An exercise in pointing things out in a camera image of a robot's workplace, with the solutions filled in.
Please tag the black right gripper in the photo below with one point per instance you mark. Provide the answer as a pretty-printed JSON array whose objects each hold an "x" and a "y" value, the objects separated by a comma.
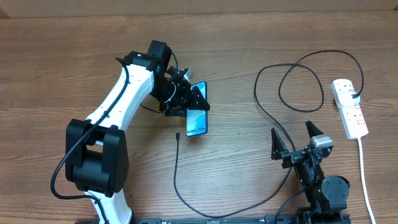
[{"x": 290, "y": 157}]

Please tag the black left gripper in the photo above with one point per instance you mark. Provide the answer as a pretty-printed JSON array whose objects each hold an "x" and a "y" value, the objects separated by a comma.
[{"x": 186, "y": 99}]

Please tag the blue Galaxy smartphone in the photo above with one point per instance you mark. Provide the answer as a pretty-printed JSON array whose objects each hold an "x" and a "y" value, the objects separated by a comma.
[{"x": 197, "y": 120}]

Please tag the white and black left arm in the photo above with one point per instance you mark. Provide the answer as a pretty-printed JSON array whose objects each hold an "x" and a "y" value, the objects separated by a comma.
[{"x": 96, "y": 157}]

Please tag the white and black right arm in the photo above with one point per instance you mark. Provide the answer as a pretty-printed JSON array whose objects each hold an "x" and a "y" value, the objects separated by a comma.
[{"x": 326, "y": 195}]

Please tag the white charger plug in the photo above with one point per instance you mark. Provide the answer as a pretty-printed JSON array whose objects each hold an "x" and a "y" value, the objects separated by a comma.
[{"x": 347, "y": 99}]

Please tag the white power strip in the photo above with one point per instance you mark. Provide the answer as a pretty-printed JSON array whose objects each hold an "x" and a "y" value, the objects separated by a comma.
[{"x": 352, "y": 117}]

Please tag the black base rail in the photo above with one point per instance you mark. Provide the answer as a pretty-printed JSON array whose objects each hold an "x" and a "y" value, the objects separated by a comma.
[{"x": 205, "y": 220}]

